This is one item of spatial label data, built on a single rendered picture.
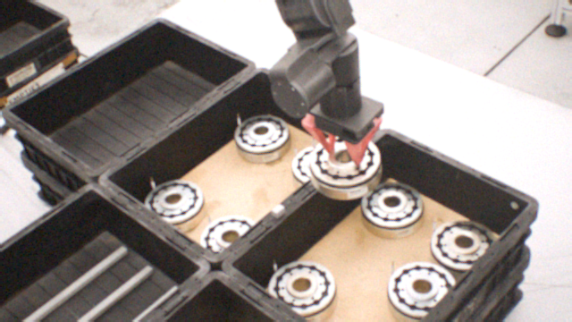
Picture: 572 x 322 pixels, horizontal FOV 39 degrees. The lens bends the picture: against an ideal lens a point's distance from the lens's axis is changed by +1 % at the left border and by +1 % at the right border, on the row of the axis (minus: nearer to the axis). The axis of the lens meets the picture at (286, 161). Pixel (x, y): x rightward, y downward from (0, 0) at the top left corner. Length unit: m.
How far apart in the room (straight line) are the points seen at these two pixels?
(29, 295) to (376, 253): 0.56
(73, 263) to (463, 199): 0.65
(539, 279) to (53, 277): 0.82
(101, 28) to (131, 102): 1.90
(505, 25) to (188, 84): 1.87
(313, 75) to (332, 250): 0.42
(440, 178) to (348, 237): 0.18
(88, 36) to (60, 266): 2.23
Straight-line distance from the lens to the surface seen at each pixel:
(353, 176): 1.14
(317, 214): 1.31
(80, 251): 1.41
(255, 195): 1.42
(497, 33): 3.29
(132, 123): 1.64
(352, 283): 1.27
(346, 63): 1.01
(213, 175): 1.47
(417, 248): 1.32
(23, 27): 2.73
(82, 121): 1.68
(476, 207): 1.34
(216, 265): 1.20
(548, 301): 1.44
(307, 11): 0.99
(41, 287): 1.38
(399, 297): 1.22
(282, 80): 0.97
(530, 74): 3.08
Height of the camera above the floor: 1.82
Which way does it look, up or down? 42 degrees down
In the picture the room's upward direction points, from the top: 7 degrees counter-clockwise
